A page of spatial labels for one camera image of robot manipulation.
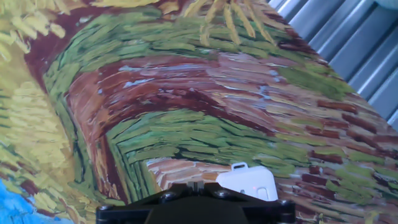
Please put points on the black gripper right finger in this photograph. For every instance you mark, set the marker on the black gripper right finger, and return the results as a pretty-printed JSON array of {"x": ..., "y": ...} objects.
[{"x": 267, "y": 213}]

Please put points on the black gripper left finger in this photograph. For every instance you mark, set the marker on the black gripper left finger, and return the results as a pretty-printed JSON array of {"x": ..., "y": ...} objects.
[{"x": 130, "y": 211}]

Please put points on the white power strip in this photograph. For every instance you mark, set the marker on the white power strip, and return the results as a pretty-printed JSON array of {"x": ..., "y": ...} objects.
[{"x": 245, "y": 183}]

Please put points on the Van Gogh painting print cloth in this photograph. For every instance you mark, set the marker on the Van Gogh painting print cloth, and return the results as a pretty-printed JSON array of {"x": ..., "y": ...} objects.
[{"x": 186, "y": 93}]

